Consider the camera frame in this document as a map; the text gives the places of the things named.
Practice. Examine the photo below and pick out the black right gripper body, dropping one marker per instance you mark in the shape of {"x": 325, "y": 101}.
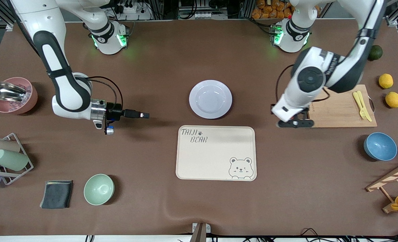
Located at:
{"x": 114, "y": 112}

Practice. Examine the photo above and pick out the lavender round plate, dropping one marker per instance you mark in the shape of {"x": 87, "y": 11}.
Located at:
{"x": 210, "y": 99}

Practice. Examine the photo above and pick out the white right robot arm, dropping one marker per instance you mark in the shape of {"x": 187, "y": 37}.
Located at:
{"x": 68, "y": 90}

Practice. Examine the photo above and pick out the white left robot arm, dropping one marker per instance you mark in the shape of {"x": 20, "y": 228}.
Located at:
{"x": 309, "y": 79}

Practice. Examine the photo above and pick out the wooden cutting board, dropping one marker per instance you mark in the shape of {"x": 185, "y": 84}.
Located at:
{"x": 343, "y": 111}

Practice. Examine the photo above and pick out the mint green bowl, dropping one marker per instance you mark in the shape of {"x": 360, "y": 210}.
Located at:
{"x": 98, "y": 189}

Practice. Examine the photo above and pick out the blue bowl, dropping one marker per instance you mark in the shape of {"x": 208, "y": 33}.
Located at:
{"x": 380, "y": 146}

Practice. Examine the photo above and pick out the cream bear print tray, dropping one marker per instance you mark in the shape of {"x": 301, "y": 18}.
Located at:
{"x": 215, "y": 153}

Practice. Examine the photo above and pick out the yellow lemon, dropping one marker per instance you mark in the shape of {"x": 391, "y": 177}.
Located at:
{"x": 393, "y": 99}
{"x": 386, "y": 81}

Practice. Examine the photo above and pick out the pink bowl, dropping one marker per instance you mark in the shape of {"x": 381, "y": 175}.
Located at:
{"x": 20, "y": 107}

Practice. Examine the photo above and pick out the brown table cover mat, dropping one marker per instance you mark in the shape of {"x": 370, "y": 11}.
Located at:
{"x": 151, "y": 208}

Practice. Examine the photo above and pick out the dark green avocado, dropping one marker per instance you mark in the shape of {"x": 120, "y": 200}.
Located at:
{"x": 376, "y": 53}

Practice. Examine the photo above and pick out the dark grey folded cloth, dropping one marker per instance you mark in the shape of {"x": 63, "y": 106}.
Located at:
{"x": 56, "y": 195}

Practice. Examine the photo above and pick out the white power strip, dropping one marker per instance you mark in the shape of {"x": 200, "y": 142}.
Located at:
{"x": 135, "y": 8}

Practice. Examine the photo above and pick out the wooden mug rack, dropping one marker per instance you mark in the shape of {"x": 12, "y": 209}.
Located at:
{"x": 392, "y": 176}

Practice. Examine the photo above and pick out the orange fruit pile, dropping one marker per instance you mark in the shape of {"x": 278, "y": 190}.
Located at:
{"x": 272, "y": 10}

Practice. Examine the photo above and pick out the metal scoop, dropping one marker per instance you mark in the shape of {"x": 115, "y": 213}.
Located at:
{"x": 4, "y": 91}

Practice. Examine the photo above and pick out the sage green cup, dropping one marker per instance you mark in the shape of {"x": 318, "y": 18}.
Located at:
{"x": 10, "y": 160}

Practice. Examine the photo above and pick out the beige cup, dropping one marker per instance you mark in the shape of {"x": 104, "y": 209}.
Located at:
{"x": 4, "y": 146}

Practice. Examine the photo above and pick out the metal table clamp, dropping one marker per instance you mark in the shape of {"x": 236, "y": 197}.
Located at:
{"x": 199, "y": 232}

